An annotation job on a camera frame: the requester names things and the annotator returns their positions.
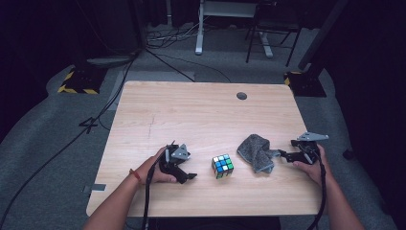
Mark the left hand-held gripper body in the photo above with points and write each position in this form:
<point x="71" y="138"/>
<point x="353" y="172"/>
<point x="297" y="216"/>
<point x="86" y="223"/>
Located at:
<point x="178" y="152"/>

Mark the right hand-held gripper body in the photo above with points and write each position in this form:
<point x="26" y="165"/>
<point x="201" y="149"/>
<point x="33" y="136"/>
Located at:
<point x="311" y="147"/>

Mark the colourful puzzle cube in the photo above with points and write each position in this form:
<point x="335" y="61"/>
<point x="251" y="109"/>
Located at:
<point x="222" y="166"/>

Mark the grey fluffy cloth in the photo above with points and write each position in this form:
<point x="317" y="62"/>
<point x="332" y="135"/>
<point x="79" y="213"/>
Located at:
<point x="257" y="153"/>

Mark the person's right hand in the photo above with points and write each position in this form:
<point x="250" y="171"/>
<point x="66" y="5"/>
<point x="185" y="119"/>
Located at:
<point x="314" y="171"/>

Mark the person's left hand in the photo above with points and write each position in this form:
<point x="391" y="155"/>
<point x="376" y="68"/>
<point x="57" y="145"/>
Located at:
<point x="151" y="171"/>

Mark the small black floor foot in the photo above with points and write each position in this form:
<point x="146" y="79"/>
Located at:
<point x="348" y="154"/>

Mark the red wrist band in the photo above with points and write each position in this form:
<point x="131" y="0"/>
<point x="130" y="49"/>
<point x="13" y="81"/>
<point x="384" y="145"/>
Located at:
<point x="136" y="175"/>

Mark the person's dark clothing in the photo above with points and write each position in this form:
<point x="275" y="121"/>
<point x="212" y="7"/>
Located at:
<point x="214" y="223"/>

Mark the black yellow striped stand base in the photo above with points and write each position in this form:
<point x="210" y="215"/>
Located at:
<point x="81" y="81"/>
<point x="306" y="84"/>

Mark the grey tape strip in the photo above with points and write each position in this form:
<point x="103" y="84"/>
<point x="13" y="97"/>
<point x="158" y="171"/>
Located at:
<point x="97" y="188"/>

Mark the black metal chair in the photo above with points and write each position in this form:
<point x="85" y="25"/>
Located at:
<point x="274" y="25"/>

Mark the white desk frame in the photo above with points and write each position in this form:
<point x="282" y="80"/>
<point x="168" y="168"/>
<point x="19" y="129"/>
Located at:
<point x="200" y="35"/>

